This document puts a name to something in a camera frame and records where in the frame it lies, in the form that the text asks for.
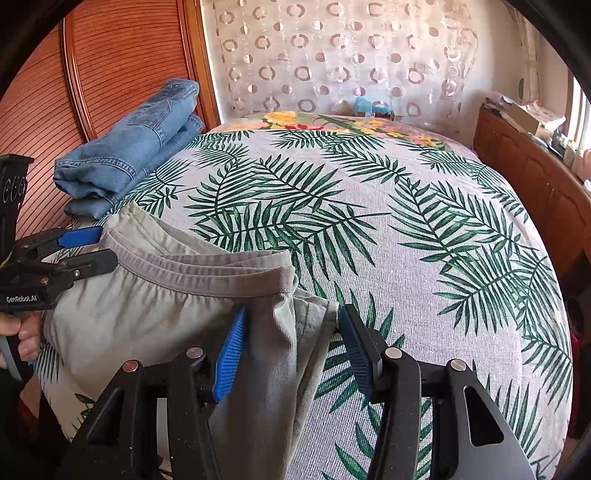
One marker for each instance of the cardboard box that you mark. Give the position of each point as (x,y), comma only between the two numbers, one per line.
(531,117)

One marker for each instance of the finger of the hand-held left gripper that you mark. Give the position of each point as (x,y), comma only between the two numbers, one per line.
(81,237)
(92,264)

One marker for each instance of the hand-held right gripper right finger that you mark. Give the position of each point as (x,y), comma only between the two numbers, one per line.
(362,355)

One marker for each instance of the small blue object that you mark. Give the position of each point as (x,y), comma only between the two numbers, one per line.
(367,105)

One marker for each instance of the person's left hand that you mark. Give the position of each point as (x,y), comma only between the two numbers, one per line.
(25,332)

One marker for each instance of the folded blue jeans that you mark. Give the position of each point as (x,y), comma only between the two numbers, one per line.
(134,138)

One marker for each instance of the palm leaf print bedsheet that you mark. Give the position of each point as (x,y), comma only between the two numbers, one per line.
(369,240)

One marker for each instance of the wooden slatted headboard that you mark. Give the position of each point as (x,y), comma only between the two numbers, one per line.
(115,60)

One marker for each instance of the sheer circle pattern curtain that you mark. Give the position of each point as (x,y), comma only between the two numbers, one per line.
(323,55)

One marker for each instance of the floral print blanket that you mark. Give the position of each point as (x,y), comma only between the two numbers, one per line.
(286,121)

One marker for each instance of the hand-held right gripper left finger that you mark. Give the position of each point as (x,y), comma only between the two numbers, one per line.
(231,355)

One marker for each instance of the wooden cabinet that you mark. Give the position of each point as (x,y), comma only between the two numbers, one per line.
(521,157)

